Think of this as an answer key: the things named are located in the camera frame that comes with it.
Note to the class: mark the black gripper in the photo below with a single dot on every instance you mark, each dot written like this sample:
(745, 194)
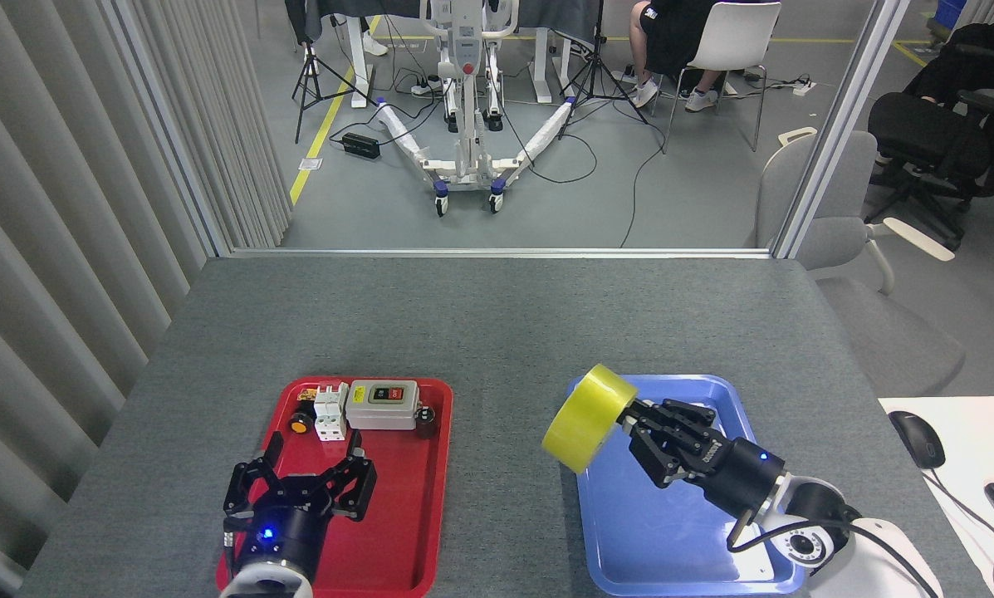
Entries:
(285, 531)
(741, 477)

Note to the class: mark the yellow tape roll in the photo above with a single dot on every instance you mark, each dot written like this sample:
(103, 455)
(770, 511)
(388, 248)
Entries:
(584, 419)

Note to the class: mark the yellow push button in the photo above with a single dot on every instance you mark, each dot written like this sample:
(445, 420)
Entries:
(300, 424)

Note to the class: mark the white circuit breaker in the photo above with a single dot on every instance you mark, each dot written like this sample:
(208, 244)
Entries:
(329, 415)

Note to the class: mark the small yellow black part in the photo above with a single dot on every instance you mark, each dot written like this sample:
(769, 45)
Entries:
(306, 394)

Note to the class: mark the red plastic tray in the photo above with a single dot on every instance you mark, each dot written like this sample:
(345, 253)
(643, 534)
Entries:
(397, 498)

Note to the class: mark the blue plastic tray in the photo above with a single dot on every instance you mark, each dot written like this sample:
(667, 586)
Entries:
(654, 540)

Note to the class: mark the grey office chair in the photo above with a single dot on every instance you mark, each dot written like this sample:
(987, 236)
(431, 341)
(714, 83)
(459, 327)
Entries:
(878, 332)

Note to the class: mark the black computer mouse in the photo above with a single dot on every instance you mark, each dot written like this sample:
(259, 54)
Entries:
(918, 438)

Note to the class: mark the white side desk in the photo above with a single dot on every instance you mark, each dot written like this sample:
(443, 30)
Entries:
(978, 440)

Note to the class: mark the black power adapter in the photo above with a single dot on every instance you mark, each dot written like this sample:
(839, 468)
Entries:
(361, 146)

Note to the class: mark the white wheeled stand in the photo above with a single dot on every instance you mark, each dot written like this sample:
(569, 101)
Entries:
(467, 158)

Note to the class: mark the black tripod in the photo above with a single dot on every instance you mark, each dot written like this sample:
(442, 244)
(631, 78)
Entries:
(598, 75)
(307, 79)

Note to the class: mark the white power strip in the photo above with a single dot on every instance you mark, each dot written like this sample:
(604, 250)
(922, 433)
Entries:
(804, 86)

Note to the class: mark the black office chair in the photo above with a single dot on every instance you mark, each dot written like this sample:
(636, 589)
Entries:
(920, 137)

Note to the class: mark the white desk leg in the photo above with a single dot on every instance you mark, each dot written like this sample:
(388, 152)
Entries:
(361, 66)
(540, 71)

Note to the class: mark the person on white chair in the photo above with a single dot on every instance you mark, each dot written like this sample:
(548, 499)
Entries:
(671, 33)

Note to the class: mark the white plastic chair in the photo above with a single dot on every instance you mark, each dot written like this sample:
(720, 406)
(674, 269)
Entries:
(737, 37)

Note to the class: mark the person in black chair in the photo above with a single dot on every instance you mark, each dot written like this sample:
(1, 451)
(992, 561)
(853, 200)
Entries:
(978, 58)

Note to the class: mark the blue storage bin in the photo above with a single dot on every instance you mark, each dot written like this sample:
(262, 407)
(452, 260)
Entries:
(951, 12)

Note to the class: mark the grey switch box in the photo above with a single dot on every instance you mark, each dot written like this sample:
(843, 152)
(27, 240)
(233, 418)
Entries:
(380, 411)

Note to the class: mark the dark round knob switch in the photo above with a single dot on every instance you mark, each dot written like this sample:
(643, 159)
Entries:
(425, 419)

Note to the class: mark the silver frame post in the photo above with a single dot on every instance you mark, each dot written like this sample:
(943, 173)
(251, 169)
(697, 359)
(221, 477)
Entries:
(845, 124)

